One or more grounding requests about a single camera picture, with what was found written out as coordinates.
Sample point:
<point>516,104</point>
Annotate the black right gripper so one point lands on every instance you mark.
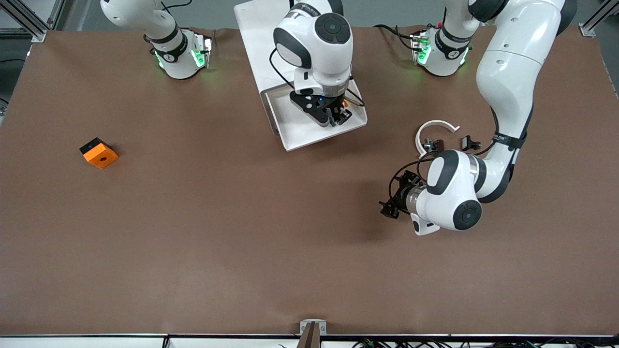
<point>332,111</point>

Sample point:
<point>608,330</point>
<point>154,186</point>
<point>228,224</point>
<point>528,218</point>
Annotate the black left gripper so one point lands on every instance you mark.
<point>400,195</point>

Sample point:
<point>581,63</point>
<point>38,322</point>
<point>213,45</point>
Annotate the yellow push button switch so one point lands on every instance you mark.
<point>345,102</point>

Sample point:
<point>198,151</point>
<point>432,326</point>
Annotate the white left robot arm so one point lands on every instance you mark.
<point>512,67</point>

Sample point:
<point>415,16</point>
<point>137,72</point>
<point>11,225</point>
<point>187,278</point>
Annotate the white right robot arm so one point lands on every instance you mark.
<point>314,48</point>

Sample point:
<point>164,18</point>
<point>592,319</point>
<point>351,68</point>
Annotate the dark brown contact block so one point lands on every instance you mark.
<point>438,145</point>

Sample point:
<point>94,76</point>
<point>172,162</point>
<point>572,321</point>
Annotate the white curved plastic arc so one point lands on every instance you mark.
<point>432,123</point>

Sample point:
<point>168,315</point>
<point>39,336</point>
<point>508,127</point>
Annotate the small black clip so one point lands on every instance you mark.
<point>467,143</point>

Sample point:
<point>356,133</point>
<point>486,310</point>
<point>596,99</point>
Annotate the orange black box with hole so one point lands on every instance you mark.
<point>99,155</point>

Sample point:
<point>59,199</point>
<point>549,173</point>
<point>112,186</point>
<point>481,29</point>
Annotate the small metal table bracket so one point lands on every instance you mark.
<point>304,324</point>

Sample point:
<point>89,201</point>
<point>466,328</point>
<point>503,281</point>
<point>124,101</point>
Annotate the aluminium frame profile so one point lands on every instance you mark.
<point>587,30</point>
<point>26,19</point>

